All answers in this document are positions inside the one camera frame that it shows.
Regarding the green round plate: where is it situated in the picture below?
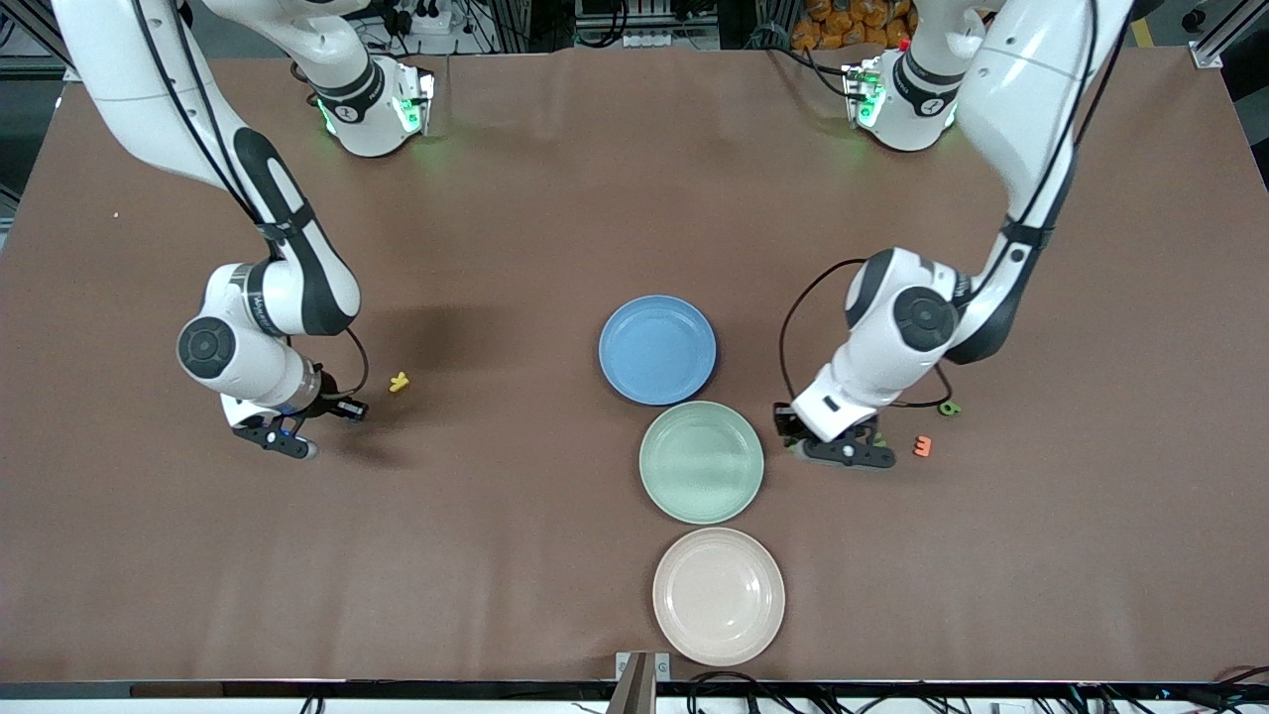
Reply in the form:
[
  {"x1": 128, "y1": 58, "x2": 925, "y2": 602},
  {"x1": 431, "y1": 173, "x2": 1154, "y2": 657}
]
[{"x1": 638, "y1": 400, "x2": 765, "y2": 526}]

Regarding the blue round plate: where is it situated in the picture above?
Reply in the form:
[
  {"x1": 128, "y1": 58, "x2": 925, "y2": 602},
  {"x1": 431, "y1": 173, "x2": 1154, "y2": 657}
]
[{"x1": 598, "y1": 295, "x2": 718, "y2": 407}]

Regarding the beige round plate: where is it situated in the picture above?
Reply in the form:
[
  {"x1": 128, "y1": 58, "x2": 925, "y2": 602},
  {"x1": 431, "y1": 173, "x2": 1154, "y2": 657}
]
[{"x1": 651, "y1": 527, "x2": 786, "y2": 667}]

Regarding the white power strip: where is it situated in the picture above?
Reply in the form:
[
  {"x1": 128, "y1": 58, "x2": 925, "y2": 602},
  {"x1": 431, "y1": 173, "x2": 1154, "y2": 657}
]
[{"x1": 382, "y1": 0, "x2": 459, "y2": 36}]

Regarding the bag of oranges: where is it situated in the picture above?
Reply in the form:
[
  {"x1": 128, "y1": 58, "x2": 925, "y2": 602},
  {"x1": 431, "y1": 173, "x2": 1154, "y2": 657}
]
[{"x1": 791, "y1": 0, "x2": 918, "y2": 51}]

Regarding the dark metal equipment rack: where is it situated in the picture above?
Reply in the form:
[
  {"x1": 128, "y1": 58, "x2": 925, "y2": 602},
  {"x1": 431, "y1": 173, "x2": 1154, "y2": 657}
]
[{"x1": 573, "y1": 0, "x2": 723, "y2": 51}]

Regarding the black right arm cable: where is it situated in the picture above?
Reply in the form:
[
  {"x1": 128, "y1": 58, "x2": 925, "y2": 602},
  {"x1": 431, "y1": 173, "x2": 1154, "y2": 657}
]
[{"x1": 134, "y1": 0, "x2": 371, "y2": 400}]

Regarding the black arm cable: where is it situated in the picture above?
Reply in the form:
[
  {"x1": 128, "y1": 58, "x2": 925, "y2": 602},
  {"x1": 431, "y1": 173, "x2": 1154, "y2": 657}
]
[
  {"x1": 134, "y1": 0, "x2": 371, "y2": 400},
  {"x1": 779, "y1": 0, "x2": 1126, "y2": 410}
]

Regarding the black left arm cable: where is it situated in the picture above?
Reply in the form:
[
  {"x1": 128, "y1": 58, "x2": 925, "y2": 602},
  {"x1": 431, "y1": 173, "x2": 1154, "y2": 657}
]
[{"x1": 779, "y1": 0, "x2": 1126, "y2": 410}]

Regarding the black table edge rail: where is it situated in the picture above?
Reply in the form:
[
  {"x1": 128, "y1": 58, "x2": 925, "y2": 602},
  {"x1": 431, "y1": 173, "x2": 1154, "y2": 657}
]
[{"x1": 0, "y1": 679, "x2": 1269, "y2": 701}]

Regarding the grey metal camera bracket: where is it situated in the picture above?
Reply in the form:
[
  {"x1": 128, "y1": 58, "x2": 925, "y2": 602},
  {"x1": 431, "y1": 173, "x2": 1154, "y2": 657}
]
[{"x1": 615, "y1": 650, "x2": 672, "y2": 714}]

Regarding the aluminium frame post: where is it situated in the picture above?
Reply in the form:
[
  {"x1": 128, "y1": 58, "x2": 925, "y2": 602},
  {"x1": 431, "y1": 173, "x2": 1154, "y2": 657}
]
[
  {"x1": 5, "y1": 0, "x2": 80, "y2": 82},
  {"x1": 1190, "y1": 0, "x2": 1269, "y2": 70}
]

